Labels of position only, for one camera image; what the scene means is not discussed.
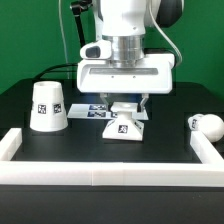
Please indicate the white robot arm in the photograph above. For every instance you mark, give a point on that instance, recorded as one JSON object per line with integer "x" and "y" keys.
{"x": 116, "y": 62}

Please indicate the white lamp base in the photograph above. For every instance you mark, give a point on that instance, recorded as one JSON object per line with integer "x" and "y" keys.
{"x": 124, "y": 126}

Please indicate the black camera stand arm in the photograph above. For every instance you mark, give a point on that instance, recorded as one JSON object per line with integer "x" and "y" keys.
{"x": 78, "y": 7}

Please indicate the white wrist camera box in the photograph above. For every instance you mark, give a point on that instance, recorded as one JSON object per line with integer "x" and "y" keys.
{"x": 101, "y": 49}

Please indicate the white marker tag sheet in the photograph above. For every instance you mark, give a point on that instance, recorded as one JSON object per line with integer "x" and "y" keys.
{"x": 90, "y": 111}

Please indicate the white U-shaped border wall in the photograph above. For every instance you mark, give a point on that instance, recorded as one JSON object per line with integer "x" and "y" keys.
{"x": 209, "y": 172}

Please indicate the white lamp bulb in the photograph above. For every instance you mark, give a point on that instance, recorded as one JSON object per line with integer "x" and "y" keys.
{"x": 212, "y": 126}

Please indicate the white lamp shade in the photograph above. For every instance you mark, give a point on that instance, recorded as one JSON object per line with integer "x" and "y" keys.
{"x": 48, "y": 113}

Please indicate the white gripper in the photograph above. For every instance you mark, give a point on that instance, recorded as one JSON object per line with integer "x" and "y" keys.
{"x": 150, "y": 75}

